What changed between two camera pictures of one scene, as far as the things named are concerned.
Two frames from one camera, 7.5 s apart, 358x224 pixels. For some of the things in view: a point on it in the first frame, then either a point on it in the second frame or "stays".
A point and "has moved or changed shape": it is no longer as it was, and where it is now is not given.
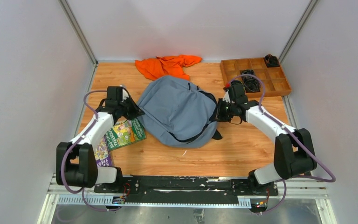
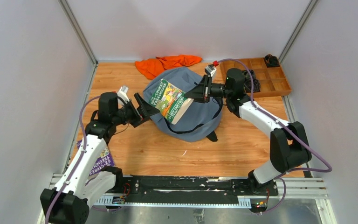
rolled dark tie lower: x=251 y=84 stays
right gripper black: x=219 y=117 -> x=202 y=93
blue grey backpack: x=179 y=112 has moved or changed shape
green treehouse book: x=127 y=132 -> x=170 y=101
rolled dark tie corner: x=271 y=61 stays
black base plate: x=187 y=189 stays
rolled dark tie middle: x=250 y=72 stays
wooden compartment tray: x=275 y=82 stays
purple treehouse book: x=102 y=154 stays
